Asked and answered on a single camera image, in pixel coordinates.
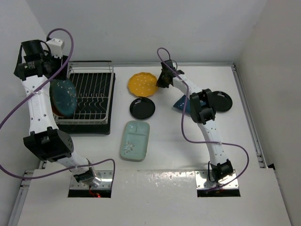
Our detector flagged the yellow polka dot plate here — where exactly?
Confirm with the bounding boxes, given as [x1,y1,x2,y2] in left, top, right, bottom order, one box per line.
[127,72,158,97]

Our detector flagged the teal round floral plate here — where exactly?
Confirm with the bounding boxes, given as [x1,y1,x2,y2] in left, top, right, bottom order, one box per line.
[49,79,78,117]

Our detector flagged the light green rectangular plate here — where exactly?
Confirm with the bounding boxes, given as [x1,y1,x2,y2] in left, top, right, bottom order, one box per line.
[120,121,150,161]

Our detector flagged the black small round plate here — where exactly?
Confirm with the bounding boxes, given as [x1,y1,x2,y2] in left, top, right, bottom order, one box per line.
[212,91,233,113]

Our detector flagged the red and teal plate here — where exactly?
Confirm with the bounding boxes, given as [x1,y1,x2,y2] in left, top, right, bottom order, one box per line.
[51,105,62,117]

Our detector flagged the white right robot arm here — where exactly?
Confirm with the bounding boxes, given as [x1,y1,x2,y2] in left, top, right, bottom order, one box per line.
[157,60,233,183]

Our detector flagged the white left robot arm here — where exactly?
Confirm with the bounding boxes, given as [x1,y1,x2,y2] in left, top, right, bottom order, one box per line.
[14,38,101,188]

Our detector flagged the dark blue leaf-shaped dish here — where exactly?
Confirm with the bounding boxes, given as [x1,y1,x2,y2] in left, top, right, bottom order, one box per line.
[173,95,190,113]

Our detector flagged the black drip tray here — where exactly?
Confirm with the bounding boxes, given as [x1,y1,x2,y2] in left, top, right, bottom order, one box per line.
[57,75,116,135]

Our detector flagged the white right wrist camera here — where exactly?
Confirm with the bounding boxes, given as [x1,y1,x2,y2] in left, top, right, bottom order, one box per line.
[172,60,178,71]

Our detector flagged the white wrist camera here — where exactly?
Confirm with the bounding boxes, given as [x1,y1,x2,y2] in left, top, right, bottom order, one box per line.
[172,60,178,71]
[46,38,64,58]

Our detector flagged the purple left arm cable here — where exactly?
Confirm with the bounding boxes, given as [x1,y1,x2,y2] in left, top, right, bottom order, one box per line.
[0,28,116,186]

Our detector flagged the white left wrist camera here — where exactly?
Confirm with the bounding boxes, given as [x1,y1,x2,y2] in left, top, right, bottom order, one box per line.
[46,38,64,58]

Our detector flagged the metal wire dish rack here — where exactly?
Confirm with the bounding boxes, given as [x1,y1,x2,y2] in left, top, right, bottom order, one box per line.
[55,65,115,125]

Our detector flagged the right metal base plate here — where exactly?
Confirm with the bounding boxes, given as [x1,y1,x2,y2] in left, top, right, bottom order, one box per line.
[195,170,239,190]

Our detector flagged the metal base plate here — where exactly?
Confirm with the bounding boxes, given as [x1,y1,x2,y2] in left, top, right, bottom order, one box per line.
[69,170,113,190]
[195,170,239,190]

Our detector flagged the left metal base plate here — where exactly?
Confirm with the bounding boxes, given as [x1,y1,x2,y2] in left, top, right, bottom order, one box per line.
[69,170,113,190]

